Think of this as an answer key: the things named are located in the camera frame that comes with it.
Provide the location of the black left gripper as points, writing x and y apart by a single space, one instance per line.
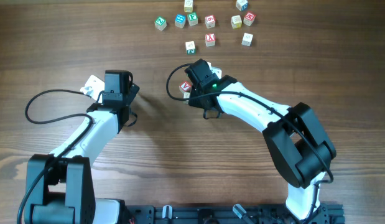
132 94

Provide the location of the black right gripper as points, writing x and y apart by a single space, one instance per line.
196 100

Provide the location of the plain beige picture block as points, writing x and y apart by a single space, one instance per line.
186 95

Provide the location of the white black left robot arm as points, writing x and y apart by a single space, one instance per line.
59 185

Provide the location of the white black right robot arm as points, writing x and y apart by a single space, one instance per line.
297 142

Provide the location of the green J letter block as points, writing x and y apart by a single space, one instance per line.
190 47

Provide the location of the red Y letter block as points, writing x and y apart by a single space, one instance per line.
210 40

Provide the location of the beige picture block right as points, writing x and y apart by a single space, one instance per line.
247 39

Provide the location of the red 9 number block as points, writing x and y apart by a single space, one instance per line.
210 21

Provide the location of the green F letter block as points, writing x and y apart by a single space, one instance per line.
192 19

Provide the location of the blue letter block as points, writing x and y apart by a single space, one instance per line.
180 21

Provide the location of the yellow picture block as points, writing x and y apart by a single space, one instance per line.
236 22

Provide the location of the green Z letter block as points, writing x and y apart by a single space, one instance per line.
160 23

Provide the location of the red M letter block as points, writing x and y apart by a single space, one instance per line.
249 18

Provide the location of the yellow edged top block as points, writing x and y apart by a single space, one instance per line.
188 5

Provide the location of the blue edged top block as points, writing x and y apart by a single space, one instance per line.
242 5

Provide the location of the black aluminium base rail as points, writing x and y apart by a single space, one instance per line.
273 213

